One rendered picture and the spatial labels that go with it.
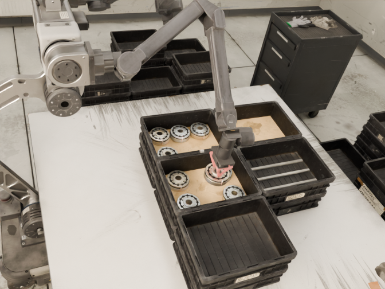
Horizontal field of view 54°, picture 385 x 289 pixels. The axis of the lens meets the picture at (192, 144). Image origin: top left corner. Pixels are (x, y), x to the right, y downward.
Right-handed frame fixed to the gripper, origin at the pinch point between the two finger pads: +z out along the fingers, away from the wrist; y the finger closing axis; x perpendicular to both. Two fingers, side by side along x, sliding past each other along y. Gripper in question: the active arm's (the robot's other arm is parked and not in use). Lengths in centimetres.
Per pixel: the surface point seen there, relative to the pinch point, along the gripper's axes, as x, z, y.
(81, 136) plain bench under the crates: 46, 39, 65
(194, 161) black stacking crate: -0.5, 17.0, 20.4
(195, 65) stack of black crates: -56, 55, 158
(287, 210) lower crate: -43, 29, -7
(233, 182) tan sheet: -17.6, 21.5, 9.1
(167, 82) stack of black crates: -31, 68, 152
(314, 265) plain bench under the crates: -43, 33, -34
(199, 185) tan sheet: -0.6, 22.4, 10.4
